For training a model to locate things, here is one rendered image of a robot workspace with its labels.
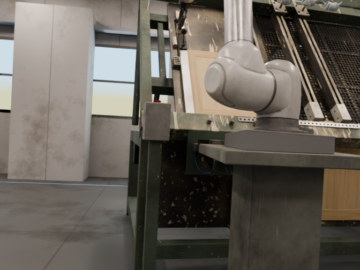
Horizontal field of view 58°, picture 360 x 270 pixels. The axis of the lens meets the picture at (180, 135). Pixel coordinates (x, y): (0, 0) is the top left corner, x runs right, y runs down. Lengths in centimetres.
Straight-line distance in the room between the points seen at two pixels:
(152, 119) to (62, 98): 357
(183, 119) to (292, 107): 74
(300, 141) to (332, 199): 138
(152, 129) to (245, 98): 58
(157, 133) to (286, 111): 61
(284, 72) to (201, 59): 105
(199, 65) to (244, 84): 111
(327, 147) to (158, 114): 75
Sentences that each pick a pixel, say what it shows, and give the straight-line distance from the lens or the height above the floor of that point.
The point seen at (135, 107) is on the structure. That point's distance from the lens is 301.
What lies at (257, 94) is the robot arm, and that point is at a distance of 109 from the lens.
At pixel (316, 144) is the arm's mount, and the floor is 78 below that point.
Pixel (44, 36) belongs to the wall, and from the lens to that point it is 523.
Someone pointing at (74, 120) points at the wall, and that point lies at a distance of 495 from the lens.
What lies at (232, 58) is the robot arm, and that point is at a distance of 108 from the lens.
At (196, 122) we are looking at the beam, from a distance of 177.
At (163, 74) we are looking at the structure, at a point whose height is 116.
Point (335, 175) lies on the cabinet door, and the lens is 245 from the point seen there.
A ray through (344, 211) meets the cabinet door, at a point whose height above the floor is 31.
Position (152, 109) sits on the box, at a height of 90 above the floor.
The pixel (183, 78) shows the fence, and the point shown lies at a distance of 199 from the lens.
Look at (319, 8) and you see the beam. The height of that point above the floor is 186.
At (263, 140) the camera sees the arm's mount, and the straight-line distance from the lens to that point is 106.
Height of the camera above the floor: 80
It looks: 1 degrees down
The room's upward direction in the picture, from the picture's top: 3 degrees clockwise
